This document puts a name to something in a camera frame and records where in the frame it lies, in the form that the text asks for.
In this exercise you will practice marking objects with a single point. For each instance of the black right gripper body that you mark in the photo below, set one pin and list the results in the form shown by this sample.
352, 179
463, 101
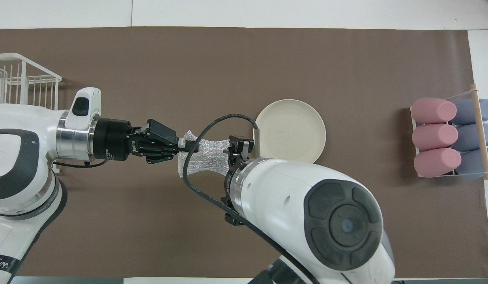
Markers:
238, 159

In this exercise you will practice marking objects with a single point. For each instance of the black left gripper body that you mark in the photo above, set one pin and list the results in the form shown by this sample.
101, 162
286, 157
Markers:
113, 140

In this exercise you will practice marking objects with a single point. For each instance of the silver mesh sponge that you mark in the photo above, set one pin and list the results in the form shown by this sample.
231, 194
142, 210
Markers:
208, 159

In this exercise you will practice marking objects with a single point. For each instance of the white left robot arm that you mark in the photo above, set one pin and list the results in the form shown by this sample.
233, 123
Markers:
15, 118

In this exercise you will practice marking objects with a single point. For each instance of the cream round plate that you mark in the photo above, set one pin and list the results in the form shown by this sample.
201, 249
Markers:
291, 132

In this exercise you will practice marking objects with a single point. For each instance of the brown paper table mat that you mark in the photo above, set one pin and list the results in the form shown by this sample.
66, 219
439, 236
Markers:
188, 59

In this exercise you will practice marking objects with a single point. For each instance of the pink plastic cup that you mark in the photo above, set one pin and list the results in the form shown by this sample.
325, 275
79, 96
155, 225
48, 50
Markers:
429, 110
435, 163
431, 137

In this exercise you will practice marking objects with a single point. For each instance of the blue plastic cup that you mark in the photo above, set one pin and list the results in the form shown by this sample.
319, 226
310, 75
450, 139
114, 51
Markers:
470, 163
468, 138
466, 112

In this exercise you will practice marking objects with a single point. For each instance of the white cup rack wooden rod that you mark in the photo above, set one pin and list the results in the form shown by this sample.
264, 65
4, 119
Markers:
481, 138

